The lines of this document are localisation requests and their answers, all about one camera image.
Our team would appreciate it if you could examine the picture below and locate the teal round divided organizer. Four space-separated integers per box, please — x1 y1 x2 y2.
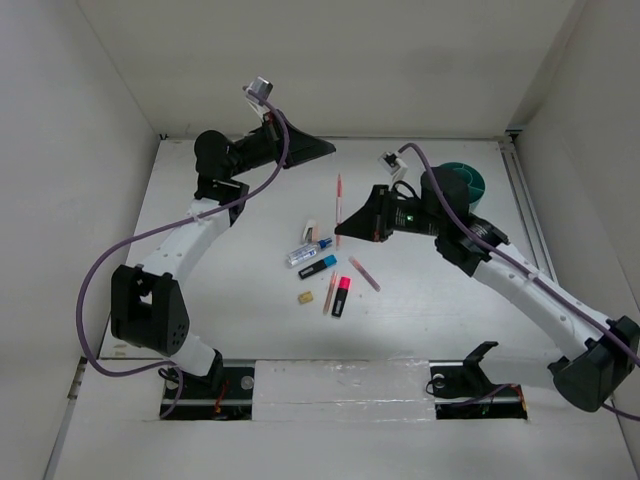
441 162 486 213

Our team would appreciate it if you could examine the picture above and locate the orange pen with white grip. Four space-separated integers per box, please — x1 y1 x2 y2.
334 173 342 250

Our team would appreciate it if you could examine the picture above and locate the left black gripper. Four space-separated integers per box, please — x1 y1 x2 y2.
228 110 334 179

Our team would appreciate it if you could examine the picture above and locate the blue black highlighter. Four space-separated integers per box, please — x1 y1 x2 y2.
298 255 337 280

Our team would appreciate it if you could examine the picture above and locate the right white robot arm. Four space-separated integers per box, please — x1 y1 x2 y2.
335 167 639 412

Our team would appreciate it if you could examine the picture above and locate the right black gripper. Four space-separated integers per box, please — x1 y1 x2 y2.
335 184 445 242

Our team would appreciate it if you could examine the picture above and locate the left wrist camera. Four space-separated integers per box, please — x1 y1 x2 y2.
243 76 273 117

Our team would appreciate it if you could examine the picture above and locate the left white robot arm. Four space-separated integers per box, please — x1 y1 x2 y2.
111 113 336 397

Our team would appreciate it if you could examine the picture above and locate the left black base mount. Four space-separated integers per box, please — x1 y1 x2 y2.
160 362 255 421

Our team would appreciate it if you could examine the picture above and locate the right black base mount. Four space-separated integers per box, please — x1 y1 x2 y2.
424 341 528 420

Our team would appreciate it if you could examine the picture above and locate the pink translucent pen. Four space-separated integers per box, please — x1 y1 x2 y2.
348 256 381 292

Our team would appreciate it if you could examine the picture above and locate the pink black highlighter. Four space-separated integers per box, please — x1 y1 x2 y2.
331 276 351 318

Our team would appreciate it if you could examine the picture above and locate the orange thin pencil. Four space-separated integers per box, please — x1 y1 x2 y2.
323 271 338 315

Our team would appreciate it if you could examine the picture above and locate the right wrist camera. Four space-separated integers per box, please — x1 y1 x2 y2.
378 152 408 185

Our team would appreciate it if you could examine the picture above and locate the small tan eraser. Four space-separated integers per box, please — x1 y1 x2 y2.
298 291 313 304

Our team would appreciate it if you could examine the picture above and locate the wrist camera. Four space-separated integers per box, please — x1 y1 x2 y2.
378 152 408 185
243 76 273 117

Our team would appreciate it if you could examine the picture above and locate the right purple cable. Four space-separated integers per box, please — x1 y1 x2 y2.
394 142 640 422

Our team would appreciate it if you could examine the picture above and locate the clear blue-capped glue bottle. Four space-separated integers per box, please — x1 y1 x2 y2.
286 237 333 268

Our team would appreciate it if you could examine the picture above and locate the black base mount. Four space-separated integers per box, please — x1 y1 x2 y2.
424 341 528 420
160 362 255 421

